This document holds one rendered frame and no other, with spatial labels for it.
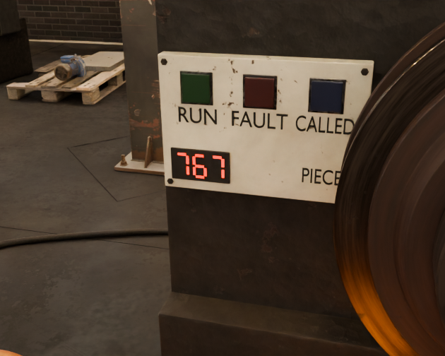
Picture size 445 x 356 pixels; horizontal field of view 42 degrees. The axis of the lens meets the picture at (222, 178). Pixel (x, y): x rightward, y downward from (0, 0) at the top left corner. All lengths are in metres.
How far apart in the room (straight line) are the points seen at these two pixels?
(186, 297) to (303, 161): 0.29
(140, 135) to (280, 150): 2.87
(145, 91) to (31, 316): 1.59
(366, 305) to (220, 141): 0.27
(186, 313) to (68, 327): 1.48
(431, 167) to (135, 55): 2.97
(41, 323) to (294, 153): 1.76
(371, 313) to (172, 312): 0.32
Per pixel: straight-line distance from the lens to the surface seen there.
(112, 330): 2.25
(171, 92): 0.74
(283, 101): 0.70
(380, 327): 0.67
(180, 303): 0.87
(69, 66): 5.12
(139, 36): 3.39
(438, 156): 0.54
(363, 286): 0.64
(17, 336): 2.32
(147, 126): 3.52
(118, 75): 5.42
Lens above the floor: 1.39
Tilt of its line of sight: 24 degrees down
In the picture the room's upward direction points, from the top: 1 degrees counter-clockwise
